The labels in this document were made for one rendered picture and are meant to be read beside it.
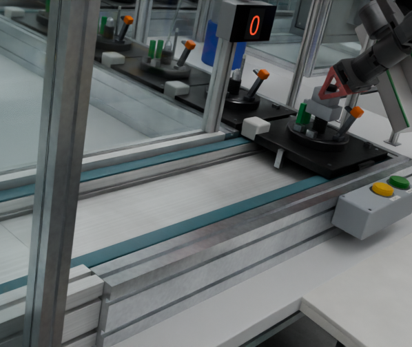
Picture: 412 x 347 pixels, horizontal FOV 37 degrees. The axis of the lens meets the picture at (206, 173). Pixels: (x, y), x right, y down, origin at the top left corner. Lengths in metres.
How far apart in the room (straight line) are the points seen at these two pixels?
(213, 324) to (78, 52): 0.49
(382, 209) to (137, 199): 0.44
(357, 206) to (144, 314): 0.47
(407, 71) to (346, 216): 0.60
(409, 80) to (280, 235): 0.73
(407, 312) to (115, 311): 0.50
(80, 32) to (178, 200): 0.59
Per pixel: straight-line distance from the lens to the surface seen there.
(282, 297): 0.99
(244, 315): 0.93
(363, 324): 1.00
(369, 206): 1.14
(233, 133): 1.33
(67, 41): 0.53
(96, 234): 0.95
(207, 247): 0.87
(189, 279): 0.88
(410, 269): 1.20
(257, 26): 1.22
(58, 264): 0.64
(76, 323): 0.78
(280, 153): 1.27
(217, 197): 1.12
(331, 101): 1.33
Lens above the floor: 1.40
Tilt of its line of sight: 24 degrees down
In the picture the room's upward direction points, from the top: 12 degrees clockwise
